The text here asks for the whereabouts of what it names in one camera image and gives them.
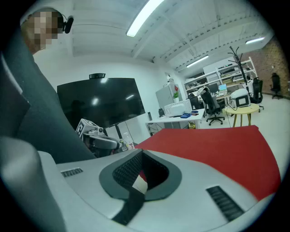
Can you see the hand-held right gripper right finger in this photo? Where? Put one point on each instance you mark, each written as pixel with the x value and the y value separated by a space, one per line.
pixel 192 181

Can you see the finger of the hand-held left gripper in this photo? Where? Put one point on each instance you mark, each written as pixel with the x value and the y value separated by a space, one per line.
pixel 105 142

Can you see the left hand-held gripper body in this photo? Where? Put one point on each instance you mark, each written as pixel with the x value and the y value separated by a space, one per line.
pixel 85 127

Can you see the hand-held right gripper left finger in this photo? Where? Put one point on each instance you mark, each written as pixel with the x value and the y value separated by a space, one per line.
pixel 90 188

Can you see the clear water bottle white cap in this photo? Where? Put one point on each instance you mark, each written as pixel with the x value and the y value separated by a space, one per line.
pixel 127 142

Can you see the black television stand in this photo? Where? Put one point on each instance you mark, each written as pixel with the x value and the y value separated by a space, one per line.
pixel 117 132

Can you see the large black television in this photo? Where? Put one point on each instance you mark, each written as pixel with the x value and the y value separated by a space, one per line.
pixel 102 102

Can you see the red table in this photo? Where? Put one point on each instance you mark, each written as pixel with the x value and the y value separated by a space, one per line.
pixel 215 154

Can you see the person's black shirt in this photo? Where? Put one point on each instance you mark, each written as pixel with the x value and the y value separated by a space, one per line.
pixel 40 102

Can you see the black remote control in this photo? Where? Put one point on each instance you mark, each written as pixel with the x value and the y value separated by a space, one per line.
pixel 149 116

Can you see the black webcam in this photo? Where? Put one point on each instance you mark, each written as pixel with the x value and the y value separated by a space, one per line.
pixel 97 75

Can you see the black cup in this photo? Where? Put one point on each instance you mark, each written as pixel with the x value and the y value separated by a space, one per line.
pixel 161 112

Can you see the white desk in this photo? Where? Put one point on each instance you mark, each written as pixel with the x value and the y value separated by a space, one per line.
pixel 176 119

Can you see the large blue cloth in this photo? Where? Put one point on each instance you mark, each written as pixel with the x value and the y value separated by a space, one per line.
pixel 185 115

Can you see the brown cloth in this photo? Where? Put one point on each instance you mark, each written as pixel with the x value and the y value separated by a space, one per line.
pixel 194 112

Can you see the white boxy appliance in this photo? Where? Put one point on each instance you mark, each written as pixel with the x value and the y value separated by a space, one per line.
pixel 177 108

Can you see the black office chair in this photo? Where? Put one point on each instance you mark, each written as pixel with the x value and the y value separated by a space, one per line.
pixel 209 102
pixel 193 100
pixel 276 85
pixel 258 90

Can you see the potted green plant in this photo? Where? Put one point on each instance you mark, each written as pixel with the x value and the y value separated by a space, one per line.
pixel 176 96

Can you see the round wooden side table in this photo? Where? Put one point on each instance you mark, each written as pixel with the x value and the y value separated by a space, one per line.
pixel 242 108

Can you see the white device black screen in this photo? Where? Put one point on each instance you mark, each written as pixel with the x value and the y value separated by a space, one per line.
pixel 239 96

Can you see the lit computer monitor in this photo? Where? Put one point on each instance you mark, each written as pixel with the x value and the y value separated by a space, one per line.
pixel 222 87

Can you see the person's head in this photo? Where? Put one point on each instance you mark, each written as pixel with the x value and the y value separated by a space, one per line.
pixel 40 29

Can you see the white storage shelf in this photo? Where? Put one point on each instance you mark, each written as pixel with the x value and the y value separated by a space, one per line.
pixel 226 75

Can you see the ceiling light tube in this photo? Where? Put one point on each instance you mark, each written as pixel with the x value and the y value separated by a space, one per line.
pixel 142 18
pixel 254 40
pixel 197 61

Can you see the black coat rack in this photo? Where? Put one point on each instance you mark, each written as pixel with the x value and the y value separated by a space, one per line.
pixel 238 61

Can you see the black head-worn camera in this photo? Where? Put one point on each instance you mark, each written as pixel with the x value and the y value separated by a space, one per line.
pixel 68 23

